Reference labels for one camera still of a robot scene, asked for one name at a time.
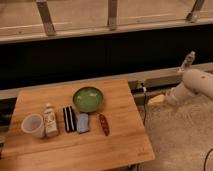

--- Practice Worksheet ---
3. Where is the blue sponge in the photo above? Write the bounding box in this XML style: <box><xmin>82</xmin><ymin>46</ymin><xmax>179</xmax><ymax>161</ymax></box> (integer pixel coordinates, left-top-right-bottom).
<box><xmin>77</xmin><ymin>113</ymin><xmax>89</xmax><ymax>133</ymax></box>

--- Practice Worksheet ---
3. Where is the clear plastic water bottle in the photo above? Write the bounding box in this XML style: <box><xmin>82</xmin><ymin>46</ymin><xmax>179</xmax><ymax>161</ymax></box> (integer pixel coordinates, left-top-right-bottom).
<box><xmin>178</xmin><ymin>51</ymin><xmax>195</xmax><ymax>73</ymax></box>

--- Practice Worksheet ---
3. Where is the metal railing post left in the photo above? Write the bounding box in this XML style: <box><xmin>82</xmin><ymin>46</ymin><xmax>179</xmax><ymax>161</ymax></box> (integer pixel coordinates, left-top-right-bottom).
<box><xmin>36</xmin><ymin>0</ymin><xmax>56</xmax><ymax>36</ymax></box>

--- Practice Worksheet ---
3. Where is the white squeeze bottle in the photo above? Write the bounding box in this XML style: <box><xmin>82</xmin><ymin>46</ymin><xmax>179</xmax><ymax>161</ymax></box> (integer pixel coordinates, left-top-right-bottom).
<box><xmin>44</xmin><ymin>103</ymin><xmax>59</xmax><ymax>137</ymax></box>

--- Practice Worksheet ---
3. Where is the black white striped block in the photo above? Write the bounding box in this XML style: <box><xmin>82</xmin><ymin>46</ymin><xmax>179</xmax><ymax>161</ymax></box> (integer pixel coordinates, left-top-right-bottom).
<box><xmin>63</xmin><ymin>106</ymin><xmax>77</xmax><ymax>132</ymax></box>

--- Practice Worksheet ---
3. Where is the black cable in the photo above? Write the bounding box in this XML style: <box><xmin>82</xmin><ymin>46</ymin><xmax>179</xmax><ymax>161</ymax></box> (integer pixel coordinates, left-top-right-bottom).
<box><xmin>203</xmin><ymin>147</ymin><xmax>213</xmax><ymax>171</ymax></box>

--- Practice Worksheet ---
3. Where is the white plastic cup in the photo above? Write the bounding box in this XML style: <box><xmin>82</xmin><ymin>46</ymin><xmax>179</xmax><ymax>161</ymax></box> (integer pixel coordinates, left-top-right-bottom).
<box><xmin>21</xmin><ymin>114</ymin><xmax>45</xmax><ymax>138</ymax></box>

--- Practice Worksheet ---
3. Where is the metal railing post right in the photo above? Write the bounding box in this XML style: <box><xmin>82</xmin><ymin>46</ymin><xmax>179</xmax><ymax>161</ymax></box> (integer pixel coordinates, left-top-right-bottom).
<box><xmin>186</xmin><ymin>0</ymin><xmax>205</xmax><ymax>23</ymax></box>

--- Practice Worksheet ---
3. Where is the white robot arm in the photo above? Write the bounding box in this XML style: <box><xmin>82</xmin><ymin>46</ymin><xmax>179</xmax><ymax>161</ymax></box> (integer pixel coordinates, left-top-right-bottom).
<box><xmin>148</xmin><ymin>69</ymin><xmax>213</xmax><ymax>106</ymax></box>

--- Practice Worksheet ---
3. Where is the metal railing post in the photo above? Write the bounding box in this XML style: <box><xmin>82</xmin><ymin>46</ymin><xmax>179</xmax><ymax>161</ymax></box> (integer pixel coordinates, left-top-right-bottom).
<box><xmin>186</xmin><ymin>0</ymin><xmax>205</xmax><ymax>23</ymax></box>
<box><xmin>36</xmin><ymin>0</ymin><xmax>56</xmax><ymax>36</ymax></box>
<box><xmin>107</xmin><ymin>0</ymin><xmax>118</xmax><ymax>30</ymax></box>

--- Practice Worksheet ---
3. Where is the green bowl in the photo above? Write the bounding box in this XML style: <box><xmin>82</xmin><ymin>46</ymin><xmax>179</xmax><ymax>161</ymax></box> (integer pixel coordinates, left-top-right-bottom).
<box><xmin>73</xmin><ymin>87</ymin><xmax>104</xmax><ymax>113</ymax></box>

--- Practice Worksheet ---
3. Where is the metal railing post middle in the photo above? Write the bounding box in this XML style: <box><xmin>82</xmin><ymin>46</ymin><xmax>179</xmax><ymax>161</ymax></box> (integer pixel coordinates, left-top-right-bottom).
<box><xmin>107</xmin><ymin>0</ymin><xmax>118</xmax><ymax>30</ymax></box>

